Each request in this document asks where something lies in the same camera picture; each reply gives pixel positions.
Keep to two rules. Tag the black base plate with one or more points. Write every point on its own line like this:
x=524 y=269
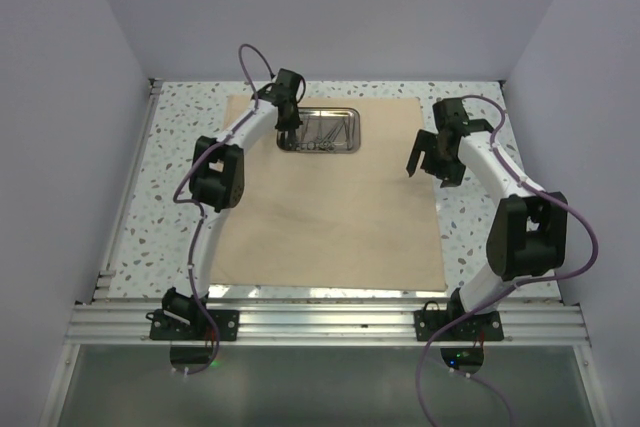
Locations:
x=165 y=327
x=431 y=318

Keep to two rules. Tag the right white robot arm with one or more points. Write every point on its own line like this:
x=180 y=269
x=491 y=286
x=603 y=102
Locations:
x=527 y=237

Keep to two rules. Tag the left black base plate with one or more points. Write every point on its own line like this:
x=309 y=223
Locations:
x=165 y=327

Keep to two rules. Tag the steel instrument tray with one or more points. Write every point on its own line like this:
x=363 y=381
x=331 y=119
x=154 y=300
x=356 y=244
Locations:
x=306 y=111

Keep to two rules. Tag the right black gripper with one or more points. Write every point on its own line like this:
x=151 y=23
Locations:
x=452 y=175

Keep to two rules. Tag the aluminium rail frame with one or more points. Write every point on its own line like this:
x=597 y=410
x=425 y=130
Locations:
x=304 y=356

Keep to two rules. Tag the beige cloth wrap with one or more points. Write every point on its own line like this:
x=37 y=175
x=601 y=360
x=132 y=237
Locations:
x=335 y=220

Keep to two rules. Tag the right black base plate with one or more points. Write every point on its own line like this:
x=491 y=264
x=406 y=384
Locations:
x=431 y=318

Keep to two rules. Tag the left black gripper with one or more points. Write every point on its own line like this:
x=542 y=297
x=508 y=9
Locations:
x=293 y=124

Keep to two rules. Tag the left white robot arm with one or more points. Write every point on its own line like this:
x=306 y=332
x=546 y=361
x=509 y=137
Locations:
x=215 y=185

